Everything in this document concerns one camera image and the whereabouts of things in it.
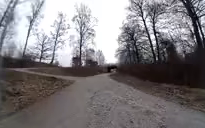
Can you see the row of bare trees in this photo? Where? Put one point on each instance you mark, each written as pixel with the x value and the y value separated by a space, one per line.
pixel 160 36

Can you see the brown grassy embankment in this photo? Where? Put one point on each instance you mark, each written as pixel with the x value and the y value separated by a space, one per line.
pixel 73 70

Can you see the group of bare trees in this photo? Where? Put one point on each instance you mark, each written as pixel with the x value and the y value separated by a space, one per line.
pixel 40 36

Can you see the leaf-strewn grass patch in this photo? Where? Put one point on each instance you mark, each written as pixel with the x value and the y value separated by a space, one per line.
pixel 26 88

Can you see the dark underpass bridge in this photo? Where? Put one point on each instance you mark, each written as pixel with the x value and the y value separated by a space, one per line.
pixel 112 68

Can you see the dark hedge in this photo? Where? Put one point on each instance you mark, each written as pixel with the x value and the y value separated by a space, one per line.
pixel 166 72

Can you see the grey gravel path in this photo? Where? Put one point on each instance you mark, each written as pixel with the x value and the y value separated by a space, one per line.
pixel 103 103

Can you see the leaf-strewn grass verge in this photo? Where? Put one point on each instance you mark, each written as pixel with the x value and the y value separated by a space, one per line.
pixel 176 93

